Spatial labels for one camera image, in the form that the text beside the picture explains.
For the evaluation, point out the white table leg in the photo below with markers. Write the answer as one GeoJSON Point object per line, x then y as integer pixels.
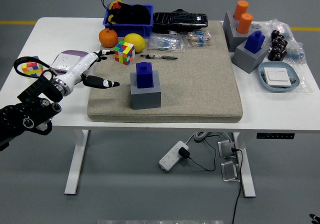
{"type": "Point", "coordinates": [75, 164]}
{"type": "Point", "coordinates": [246, 169]}

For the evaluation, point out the blue plastic bin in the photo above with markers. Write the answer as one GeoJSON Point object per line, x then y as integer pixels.
{"type": "Point", "coordinates": [131, 30]}

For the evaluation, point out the grey-brown mat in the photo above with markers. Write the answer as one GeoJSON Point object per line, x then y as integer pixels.
{"type": "Point", "coordinates": [195, 84]}

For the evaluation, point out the black table control panel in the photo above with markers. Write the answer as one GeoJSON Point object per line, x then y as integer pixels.
{"type": "Point", "coordinates": [275, 135]}

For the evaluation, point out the clear bag of blue resistors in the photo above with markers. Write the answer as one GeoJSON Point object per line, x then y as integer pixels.
{"type": "Point", "coordinates": [165, 43]}

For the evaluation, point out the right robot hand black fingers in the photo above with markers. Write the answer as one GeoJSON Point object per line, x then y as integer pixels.
{"type": "Point", "coordinates": [315, 219]}

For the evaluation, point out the black capacitor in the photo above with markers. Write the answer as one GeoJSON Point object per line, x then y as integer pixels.
{"type": "Point", "coordinates": [275, 50]}
{"type": "Point", "coordinates": [276, 43]}
{"type": "Point", "coordinates": [284, 44]}
{"type": "Point", "coordinates": [271, 55]}
{"type": "Point", "coordinates": [283, 54]}
{"type": "Point", "coordinates": [275, 34]}

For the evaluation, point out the small colourful puzzle cube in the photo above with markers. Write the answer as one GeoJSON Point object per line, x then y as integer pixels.
{"type": "Point", "coordinates": [31, 68]}

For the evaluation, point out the black pen tool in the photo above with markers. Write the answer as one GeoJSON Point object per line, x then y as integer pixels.
{"type": "Point", "coordinates": [160, 57]}

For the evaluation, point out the yellow plastic item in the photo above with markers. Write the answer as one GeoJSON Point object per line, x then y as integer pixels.
{"type": "Point", "coordinates": [112, 4]}

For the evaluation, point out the black cloth bag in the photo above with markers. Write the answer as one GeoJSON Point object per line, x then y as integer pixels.
{"type": "Point", "coordinates": [135, 14]}

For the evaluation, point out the large colourful puzzle cube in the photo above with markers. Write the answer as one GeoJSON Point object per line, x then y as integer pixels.
{"type": "Point", "coordinates": [124, 52]}

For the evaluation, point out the white power strip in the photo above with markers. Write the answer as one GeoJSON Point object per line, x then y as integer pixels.
{"type": "Point", "coordinates": [170, 159]}

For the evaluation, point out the white wall socket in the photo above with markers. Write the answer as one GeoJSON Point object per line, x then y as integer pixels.
{"type": "Point", "coordinates": [63, 61]}

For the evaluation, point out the blue seal stamp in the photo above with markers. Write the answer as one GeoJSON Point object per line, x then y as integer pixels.
{"type": "Point", "coordinates": [144, 77]}
{"type": "Point", "coordinates": [253, 42]}

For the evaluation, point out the tall grey block holder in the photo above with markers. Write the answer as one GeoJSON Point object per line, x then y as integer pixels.
{"type": "Point", "coordinates": [231, 35]}

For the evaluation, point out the blue-grey dish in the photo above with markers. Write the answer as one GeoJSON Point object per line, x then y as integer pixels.
{"type": "Point", "coordinates": [261, 85]}

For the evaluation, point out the metal bracket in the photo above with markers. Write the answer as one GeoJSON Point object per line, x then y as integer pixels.
{"type": "Point", "coordinates": [226, 149]}
{"type": "Point", "coordinates": [229, 171]}

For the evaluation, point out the orange fruit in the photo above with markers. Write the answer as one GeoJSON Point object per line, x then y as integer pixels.
{"type": "Point", "coordinates": [108, 38]}

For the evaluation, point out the orange cylinder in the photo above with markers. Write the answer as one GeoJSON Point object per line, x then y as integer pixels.
{"type": "Point", "coordinates": [240, 9]}
{"type": "Point", "coordinates": [244, 23]}

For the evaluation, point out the red plastic clip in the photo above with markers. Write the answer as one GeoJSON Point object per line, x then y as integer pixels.
{"type": "Point", "coordinates": [116, 5]}

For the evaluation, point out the white square switch plate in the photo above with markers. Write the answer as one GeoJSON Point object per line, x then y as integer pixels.
{"type": "Point", "coordinates": [277, 77]}

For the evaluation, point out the clear bag with blue parts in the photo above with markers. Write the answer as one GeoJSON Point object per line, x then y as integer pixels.
{"type": "Point", "coordinates": [295, 49]}

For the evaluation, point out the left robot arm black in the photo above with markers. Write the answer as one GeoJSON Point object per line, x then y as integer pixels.
{"type": "Point", "coordinates": [30, 109]}

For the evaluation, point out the black wrapped flat pack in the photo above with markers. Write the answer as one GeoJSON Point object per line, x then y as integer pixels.
{"type": "Point", "coordinates": [178, 21]}

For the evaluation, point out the grey cube seal holder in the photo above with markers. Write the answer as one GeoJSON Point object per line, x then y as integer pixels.
{"type": "Point", "coordinates": [247, 61]}
{"type": "Point", "coordinates": [146, 98]}

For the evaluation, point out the clear flat plastic bag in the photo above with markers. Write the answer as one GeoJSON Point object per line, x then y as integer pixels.
{"type": "Point", "coordinates": [305, 84]}

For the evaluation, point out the black power adapter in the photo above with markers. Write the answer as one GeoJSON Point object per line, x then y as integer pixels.
{"type": "Point", "coordinates": [184, 153]}

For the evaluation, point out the purple plate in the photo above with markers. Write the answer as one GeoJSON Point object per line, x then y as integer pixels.
{"type": "Point", "coordinates": [72, 52]}

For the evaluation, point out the clear bag of brown components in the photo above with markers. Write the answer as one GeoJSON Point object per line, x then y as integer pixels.
{"type": "Point", "coordinates": [198, 38]}

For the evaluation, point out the yellow lemon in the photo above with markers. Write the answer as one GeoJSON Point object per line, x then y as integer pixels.
{"type": "Point", "coordinates": [135, 42]}

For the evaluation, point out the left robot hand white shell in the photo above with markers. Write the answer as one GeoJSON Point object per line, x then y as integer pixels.
{"type": "Point", "coordinates": [77, 67]}

